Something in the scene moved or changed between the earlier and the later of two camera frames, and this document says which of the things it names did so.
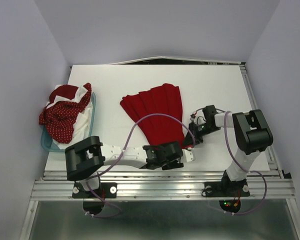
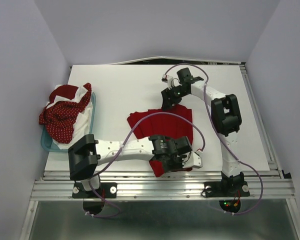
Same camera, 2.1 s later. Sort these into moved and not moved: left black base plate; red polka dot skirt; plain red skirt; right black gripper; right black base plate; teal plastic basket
Moved: plain red skirt; right black gripper
Not moved: right black base plate; red polka dot skirt; left black base plate; teal plastic basket
